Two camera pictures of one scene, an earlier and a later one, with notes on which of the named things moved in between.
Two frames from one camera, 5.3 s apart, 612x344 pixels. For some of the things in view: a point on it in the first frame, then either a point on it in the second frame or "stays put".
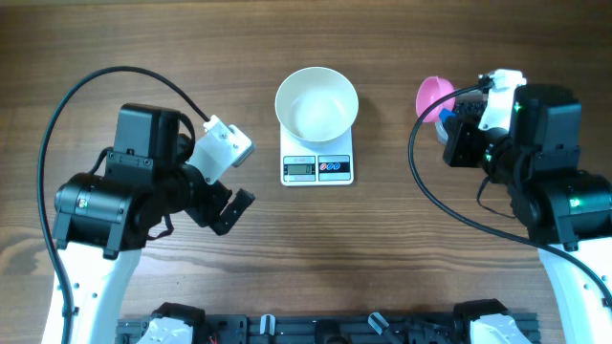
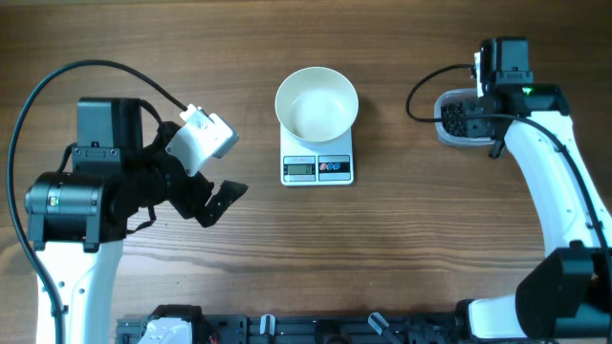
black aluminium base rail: x=321 y=329 stays put
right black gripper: x=460 y=136 to x=471 y=109
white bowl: x=316 y=106 stays put
